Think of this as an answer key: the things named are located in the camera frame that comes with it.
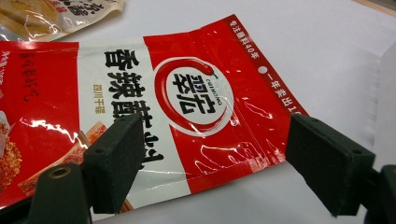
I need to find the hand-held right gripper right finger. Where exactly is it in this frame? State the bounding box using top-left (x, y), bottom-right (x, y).
top-left (285, 113), bottom-right (376, 217)

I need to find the translucent white plastic container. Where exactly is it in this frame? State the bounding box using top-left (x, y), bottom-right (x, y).
top-left (371, 41), bottom-right (396, 171)

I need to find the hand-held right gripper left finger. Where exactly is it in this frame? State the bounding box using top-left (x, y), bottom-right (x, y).
top-left (82, 113), bottom-right (146, 216)

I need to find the red seasoning packet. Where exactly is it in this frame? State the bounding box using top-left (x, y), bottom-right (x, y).
top-left (0, 13), bottom-right (310, 210)

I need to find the wooden table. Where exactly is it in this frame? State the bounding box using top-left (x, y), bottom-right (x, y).
top-left (351, 0), bottom-right (396, 18)

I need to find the white paper table cover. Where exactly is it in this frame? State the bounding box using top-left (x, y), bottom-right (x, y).
top-left (0, 0), bottom-right (396, 224)

